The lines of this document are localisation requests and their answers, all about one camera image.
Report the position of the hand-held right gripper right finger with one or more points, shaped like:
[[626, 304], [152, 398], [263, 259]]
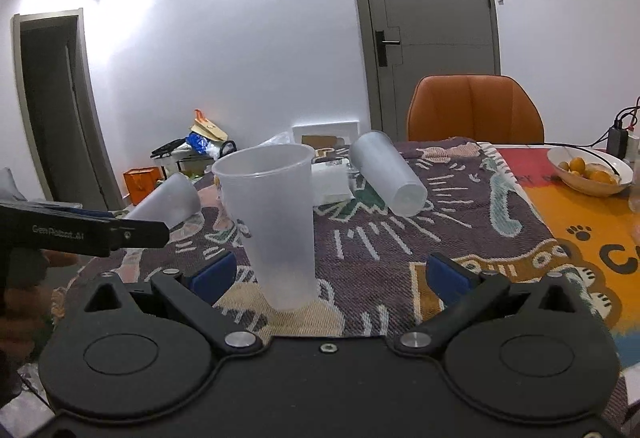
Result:
[[446, 278]]

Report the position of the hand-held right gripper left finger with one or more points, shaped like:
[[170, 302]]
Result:
[[216, 275]]

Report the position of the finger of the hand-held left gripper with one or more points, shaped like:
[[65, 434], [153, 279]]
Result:
[[142, 234]]

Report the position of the translucent plastic cup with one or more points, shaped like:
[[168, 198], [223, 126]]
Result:
[[272, 218], [387, 170], [167, 200]]

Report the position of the person's left hand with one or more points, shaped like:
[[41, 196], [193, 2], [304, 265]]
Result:
[[20, 313]]

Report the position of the orange paper bag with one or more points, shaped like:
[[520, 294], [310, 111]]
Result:
[[142, 185]]

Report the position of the printed woven blanket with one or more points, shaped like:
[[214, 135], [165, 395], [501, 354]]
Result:
[[380, 243]]

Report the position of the blue plastic bag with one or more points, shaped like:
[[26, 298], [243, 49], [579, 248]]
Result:
[[199, 143]]

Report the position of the brown paper bag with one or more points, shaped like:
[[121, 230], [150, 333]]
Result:
[[210, 128]]

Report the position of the orange paw print mat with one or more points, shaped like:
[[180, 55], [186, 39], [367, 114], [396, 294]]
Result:
[[575, 218]]

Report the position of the white small box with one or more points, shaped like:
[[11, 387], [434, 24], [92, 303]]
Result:
[[330, 183]]

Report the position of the orange leather chair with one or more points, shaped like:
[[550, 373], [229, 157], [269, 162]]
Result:
[[475, 110]]

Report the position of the white bowl of oranges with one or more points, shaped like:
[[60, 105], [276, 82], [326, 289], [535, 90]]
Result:
[[587, 173]]

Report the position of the black power adapter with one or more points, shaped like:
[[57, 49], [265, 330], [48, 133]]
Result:
[[618, 138]]

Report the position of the grey door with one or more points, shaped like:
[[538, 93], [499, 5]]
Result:
[[425, 18]]

